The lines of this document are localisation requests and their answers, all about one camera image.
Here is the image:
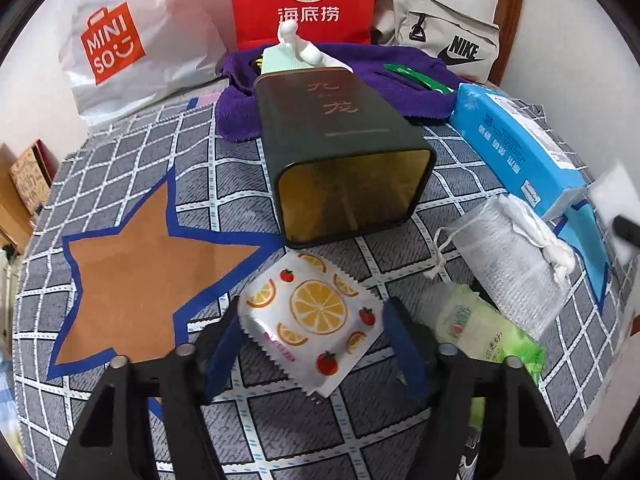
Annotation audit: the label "white sponge block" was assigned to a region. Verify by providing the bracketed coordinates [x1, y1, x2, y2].
[587, 160, 639, 266]

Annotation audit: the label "grey drawstring pouch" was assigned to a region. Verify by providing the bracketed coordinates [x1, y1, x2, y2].
[424, 194, 576, 340]

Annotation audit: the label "orange print wet wipe packet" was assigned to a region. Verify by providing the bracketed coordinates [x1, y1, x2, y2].
[238, 252, 383, 398]

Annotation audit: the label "green snack packet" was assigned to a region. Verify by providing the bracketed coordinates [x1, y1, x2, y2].
[383, 64, 454, 96]

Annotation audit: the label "white knitted glove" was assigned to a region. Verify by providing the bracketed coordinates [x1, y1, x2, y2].
[260, 20, 354, 75]

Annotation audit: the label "green tissue packet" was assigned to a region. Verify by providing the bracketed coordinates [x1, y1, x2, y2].
[418, 280, 548, 430]

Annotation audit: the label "blue tissue pack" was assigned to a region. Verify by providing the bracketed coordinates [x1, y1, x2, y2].
[450, 84, 611, 310]

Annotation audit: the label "wooden bedside furniture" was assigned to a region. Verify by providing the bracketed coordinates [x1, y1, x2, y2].
[0, 143, 34, 254]

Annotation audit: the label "grey Nike bag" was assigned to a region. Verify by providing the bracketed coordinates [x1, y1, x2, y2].
[372, 0, 500, 84]

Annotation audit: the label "brown patterned book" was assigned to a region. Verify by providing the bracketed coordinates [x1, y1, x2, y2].
[10, 140, 53, 214]

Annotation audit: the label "brown wooden headboard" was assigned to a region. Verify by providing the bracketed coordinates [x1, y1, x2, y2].
[488, 0, 523, 86]

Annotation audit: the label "dark green tin box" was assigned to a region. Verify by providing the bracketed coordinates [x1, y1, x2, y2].
[254, 68, 436, 249]

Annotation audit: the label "purple towel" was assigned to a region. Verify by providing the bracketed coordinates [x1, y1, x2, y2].
[215, 44, 463, 142]

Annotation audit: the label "red Haidilao paper bag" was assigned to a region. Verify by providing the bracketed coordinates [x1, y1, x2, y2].
[226, 0, 379, 52]

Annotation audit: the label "white Miniso plastic bag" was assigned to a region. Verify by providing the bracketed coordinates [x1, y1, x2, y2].
[58, 0, 227, 130]

